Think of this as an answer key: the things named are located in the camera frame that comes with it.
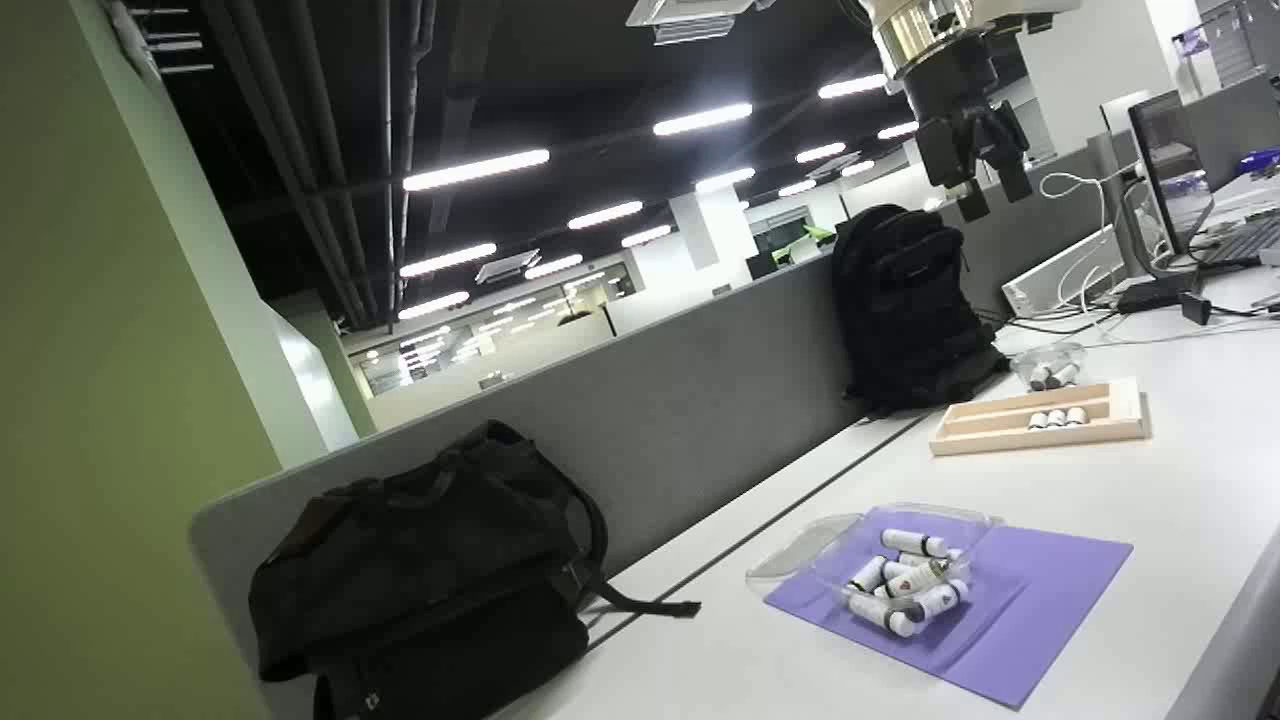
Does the clear plastic bowl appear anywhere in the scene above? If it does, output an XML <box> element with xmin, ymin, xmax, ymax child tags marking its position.
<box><xmin>833</xmin><ymin>500</ymin><xmax>1002</xmax><ymax>648</ymax></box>

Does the white cable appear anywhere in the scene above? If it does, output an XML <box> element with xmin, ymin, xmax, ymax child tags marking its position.
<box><xmin>1036</xmin><ymin>164</ymin><xmax>1113</xmax><ymax>206</ymax></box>

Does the black backpack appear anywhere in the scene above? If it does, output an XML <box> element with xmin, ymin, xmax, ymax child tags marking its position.
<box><xmin>822</xmin><ymin>199</ymin><xmax>1017</xmax><ymax>421</ymax></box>

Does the round clear container with items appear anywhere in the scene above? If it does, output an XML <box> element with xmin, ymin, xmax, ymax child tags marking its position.
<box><xmin>1010</xmin><ymin>340</ymin><xmax>1090</xmax><ymax>394</ymax></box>

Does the purple mat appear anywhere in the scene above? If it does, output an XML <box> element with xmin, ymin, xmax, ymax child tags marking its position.
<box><xmin>758</xmin><ymin>504</ymin><xmax>1137</xmax><ymax>713</ymax></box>

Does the fluorescent ceiling light tube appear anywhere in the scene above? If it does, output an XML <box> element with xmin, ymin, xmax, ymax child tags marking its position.
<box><xmin>395</xmin><ymin>238</ymin><xmax>498</xmax><ymax>284</ymax></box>
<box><xmin>562</xmin><ymin>195</ymin><xmax>648</xmax><ymax>236</ymax></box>
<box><xmin>790</xmin><ymin>137</ymin><xmax>852</xmax><ymax>168</ymax></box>
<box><xmin>648</xmin><ymin>99</ymin><xmax>758</xmax><ymax>141</ymax></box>
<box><xmin>393</xmin><ymin>288</ymin><xmax>474</xmax><ymax>324</ymax></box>
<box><xmin>810</xmin><ymin>67</ymin><xmax>890</xmax><ymax>102</ymax></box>
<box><xmin>687</xmin><ymin>164</ymin><xmax>758</xmax><ymax>195</ymax></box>
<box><xmin>398</xmin><ymin>143</ymin><xmax>556</xmax><ymax>195</ymax></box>

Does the wooden tray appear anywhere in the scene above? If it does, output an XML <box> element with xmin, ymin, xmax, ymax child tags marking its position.
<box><xmin>926</xmin><ymin>374</ymin><xmax>1156</xmax><ymax>464</ymax></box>

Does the ceiling air conditioner unit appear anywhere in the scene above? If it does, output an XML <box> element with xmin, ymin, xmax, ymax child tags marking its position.
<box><xmin>624</xmin><ymin>0</ymin><xmax>780</xmax><ymax>51</ymax></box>

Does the black power adapter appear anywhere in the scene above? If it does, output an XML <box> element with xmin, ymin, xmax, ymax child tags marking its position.
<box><xmin>1113</xmin><ymin>269</ymin><xmax>1208</xmax><ymax>318</ymax></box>

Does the black duffel bag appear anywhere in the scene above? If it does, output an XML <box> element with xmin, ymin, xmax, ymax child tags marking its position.
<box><xmin>242</xmin><ymin>415</ymin><xmax>703</xmax><ymax>720</ymax></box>

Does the gray desk partition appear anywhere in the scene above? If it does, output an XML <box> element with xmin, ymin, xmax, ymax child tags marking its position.
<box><xmin>187</xmin><ymin>141</ymin><xmax>1117</xmax><ymax>720</ymax></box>

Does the white slotted box device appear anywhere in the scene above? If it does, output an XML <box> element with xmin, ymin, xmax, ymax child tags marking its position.
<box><xmin>994</xmin><ymin>220</ymin><xmax>1133</xmax><ymax>324</ymax></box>

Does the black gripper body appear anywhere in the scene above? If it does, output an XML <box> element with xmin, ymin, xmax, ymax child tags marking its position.
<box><xmin>898</xmin><ymin>30</ymin><xmax>1036</xmax><ymax>188</ymax></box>

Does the laptop computer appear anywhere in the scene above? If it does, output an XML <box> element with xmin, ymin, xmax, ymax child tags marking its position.
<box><xmin>1122</xmin><ymin>67</ymin><xmax>1280</xmax><ymax>270</ymax></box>

